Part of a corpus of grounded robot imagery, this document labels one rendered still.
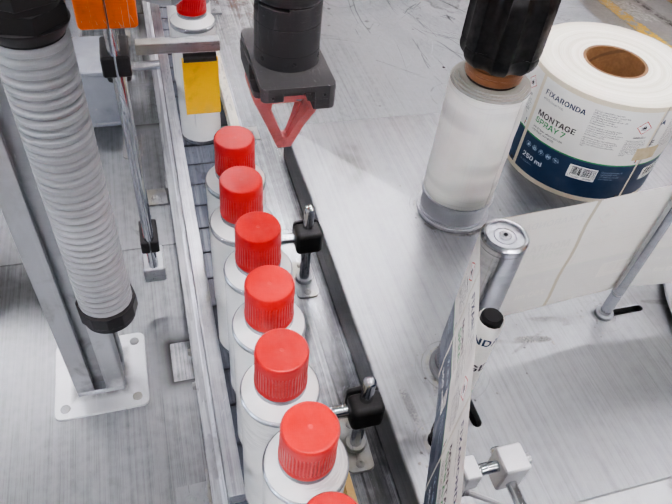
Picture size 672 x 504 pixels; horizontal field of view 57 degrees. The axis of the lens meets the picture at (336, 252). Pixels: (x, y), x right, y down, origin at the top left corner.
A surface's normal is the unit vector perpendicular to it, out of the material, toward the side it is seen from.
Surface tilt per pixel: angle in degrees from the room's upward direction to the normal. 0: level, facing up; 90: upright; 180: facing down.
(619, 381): 0
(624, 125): 90
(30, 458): 0
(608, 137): 90
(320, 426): 3
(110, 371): 90
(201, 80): 90
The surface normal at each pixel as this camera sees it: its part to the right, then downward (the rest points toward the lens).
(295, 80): 0.09, -0.67
